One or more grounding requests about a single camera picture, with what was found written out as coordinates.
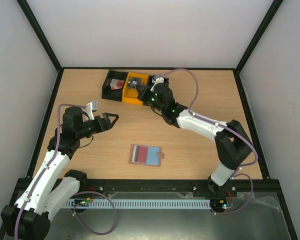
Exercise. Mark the red white card in bin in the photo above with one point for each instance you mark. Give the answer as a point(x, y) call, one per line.
point(113, 86)

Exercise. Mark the black enclosure frame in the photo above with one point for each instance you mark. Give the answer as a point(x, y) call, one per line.
point(274, 7)

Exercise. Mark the red white credit card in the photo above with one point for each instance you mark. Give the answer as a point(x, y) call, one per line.
point(116, 84)

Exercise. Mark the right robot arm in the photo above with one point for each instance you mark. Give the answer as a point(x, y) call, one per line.
point(232, 142)

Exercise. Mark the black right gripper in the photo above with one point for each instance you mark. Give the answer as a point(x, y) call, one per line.
point(144, 90)

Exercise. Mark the black right bin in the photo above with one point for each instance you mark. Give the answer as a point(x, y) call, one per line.
point(154, 89)

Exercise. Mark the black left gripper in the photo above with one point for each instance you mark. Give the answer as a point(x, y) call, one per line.
point(106, 125)

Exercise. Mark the light blue credit card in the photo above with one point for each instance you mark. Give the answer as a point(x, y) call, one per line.
point(152, 157)

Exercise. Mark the light blue slotted cable duct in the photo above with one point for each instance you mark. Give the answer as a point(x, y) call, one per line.
point(188, 204)

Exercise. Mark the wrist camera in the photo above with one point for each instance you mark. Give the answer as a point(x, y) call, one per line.
point(90, 108)
point(156, 80)

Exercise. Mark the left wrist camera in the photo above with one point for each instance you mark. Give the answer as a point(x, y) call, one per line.
point(90, 108)

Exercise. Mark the yellow middle bin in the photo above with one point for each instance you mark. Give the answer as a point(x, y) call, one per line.
point(130, 95)

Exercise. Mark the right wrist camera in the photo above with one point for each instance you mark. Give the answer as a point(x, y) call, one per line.
point(156, 80)

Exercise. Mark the grey VIP card in bin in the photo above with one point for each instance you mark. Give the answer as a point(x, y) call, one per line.
point(133, 82)

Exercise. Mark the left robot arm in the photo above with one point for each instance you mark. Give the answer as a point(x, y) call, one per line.
point(30, 217)

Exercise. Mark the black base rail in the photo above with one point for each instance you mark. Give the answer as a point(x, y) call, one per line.
point(199, 188)

